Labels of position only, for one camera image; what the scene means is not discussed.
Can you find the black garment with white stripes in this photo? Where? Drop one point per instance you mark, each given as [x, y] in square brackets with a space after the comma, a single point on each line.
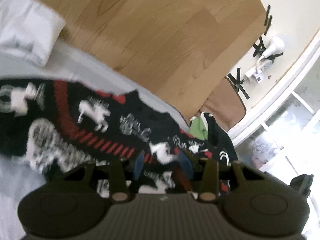
[218, 135]

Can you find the white cone-shaped device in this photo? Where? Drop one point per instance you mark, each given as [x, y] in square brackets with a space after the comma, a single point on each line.
[273, 46]

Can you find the white folded cloth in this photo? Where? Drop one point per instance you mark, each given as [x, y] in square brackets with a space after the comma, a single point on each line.
[25, 27]

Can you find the white plug adapter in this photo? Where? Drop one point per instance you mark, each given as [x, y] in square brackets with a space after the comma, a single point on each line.
[255, 76]

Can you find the green cloth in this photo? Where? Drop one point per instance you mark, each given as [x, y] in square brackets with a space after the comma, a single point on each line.
[197, 130]

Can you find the black printed garment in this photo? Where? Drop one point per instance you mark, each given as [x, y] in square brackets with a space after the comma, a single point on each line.
[112, 120]

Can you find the wood grain wall sheet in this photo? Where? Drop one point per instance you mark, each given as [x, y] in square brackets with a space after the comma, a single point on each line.
[150, 30]

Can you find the black tape strips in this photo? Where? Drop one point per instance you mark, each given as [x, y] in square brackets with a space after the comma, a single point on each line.
[237, 80]

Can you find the grey striped bed sheet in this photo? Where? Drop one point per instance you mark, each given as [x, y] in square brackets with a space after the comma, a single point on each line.
[75, 66]

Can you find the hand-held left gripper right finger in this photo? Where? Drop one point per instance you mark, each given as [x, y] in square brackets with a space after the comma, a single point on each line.
[185, 163]

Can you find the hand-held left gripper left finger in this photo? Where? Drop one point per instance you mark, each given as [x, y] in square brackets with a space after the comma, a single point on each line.
[139, 165]

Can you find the white window frame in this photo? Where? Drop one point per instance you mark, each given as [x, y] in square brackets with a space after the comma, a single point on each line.
[275, 115]

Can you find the brown cushion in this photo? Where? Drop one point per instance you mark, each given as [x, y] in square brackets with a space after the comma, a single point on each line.
[225, 100]

